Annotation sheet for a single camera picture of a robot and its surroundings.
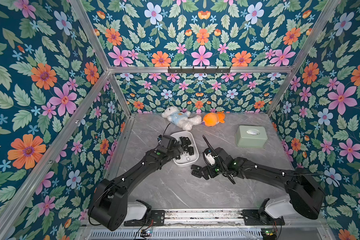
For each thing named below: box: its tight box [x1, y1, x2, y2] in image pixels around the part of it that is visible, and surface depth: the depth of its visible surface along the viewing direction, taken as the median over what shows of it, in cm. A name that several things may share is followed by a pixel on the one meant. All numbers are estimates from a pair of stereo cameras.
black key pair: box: [188, 146, 194, 156], surface depth 98 cm
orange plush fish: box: [203, 111, 226, 127], surface depth 110 cm
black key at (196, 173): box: [191, 170, 202, 178], surface depth 90 cm
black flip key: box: [179, 136, 192, 147], surface depth 103 cm
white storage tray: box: [170, 130, 200, 166], surface depth 99 cm
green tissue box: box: [235, 125, 268, 149], surface depth 100 cm
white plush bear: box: [161, 106, 202, 131], surface depth 108 cm
